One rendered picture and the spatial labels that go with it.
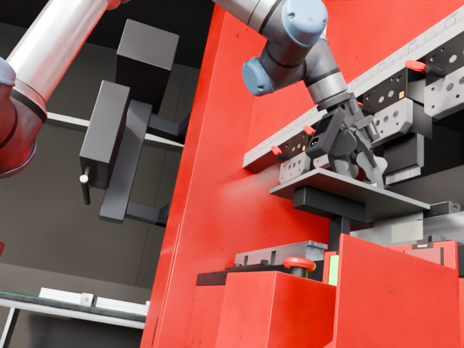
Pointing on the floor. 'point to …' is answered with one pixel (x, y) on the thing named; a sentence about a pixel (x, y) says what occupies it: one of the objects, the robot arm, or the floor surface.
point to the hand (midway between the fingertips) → (364, 190)
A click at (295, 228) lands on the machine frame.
